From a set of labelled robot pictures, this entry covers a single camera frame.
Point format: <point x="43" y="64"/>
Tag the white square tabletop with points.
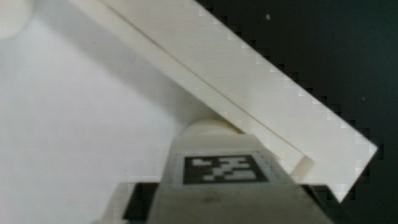
<point x="121" y="69"/>

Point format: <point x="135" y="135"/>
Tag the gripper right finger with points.
<point x="327" y="203"/>

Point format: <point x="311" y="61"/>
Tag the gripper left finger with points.
<point x="128" y="206"/>

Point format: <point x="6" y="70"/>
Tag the white leg with tag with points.
<point x="226" y="186"/>

